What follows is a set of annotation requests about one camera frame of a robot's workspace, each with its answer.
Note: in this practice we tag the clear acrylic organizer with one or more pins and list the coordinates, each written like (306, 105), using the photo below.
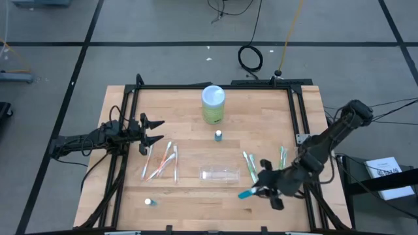
(218, 174)

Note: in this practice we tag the black aluminium table frame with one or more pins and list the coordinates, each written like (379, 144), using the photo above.
(212, 87)

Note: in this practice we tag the white frame light bar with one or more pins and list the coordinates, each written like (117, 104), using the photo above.
(302, 233)
(122, 233)

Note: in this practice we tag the grey flat floor object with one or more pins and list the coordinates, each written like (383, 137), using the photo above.
(42, 2)

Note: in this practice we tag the grey floor stand base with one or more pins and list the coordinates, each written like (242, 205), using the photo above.
(16, 77)

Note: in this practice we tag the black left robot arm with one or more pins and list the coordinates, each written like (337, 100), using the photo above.
(72, 142)

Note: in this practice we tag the black wheeled object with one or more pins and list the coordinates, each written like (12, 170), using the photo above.
(4, 111)

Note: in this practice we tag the green disinfecting wipes canister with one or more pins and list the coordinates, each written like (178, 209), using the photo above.
(213, 111)

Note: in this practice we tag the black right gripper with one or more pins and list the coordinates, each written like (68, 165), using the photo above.
(281, 182)

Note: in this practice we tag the white booklet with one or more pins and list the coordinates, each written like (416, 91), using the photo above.
(382, 169)

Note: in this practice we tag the black flat rail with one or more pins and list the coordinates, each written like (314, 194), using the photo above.
(261, 81)

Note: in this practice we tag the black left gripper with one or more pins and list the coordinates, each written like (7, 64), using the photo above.
(134, 132)

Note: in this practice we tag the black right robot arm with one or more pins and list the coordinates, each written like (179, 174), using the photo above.
(330, 137)

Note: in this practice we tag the silver metal bracket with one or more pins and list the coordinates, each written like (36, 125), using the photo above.
(301, 138)

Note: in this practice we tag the black side cart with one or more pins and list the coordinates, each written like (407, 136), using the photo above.
(359, 187)

